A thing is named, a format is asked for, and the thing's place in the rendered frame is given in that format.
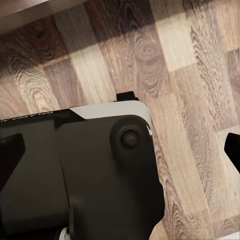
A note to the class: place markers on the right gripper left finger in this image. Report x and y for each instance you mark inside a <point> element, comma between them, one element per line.
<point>12,149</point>

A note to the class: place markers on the bed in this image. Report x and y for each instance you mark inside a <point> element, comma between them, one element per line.
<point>17,13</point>

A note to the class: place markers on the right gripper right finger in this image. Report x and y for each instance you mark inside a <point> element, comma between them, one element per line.
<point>232,149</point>

